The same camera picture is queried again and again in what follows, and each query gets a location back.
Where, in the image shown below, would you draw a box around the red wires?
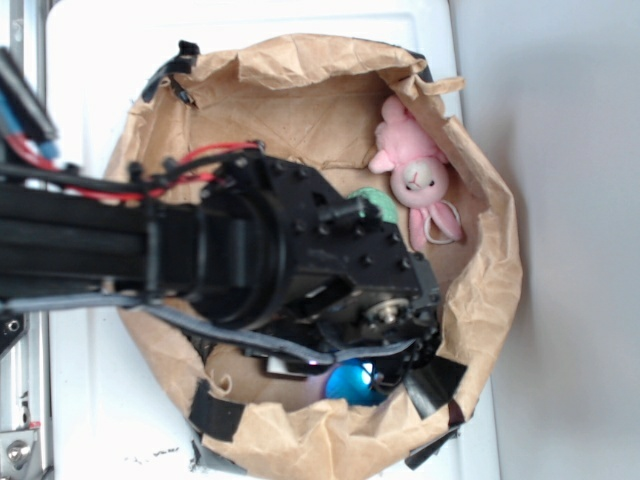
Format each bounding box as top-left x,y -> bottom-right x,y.
4,141 -> 265,202

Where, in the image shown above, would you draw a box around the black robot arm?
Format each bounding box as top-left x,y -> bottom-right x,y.
1,149 -> 441,386

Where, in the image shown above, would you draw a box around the pink plush bunny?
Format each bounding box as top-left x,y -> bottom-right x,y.
368,95 -> 464,250

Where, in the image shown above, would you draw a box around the grey flat ribbon cable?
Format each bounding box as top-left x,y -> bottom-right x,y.
0,291 -> 426,365

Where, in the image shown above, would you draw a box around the aluminium frame rail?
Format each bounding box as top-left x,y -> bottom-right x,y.
1,1 -> 55,479

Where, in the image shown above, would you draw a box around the brown paper bag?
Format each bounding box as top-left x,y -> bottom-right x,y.
107,34 -> 523,479

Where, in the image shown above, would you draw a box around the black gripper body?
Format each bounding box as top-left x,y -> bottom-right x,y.
199,152 -> 440,385

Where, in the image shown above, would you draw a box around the green foam ball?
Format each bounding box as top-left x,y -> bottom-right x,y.
347,187 -> 399,224

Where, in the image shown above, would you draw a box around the blue foam ball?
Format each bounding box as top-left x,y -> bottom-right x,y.
324,359 -> 387,407

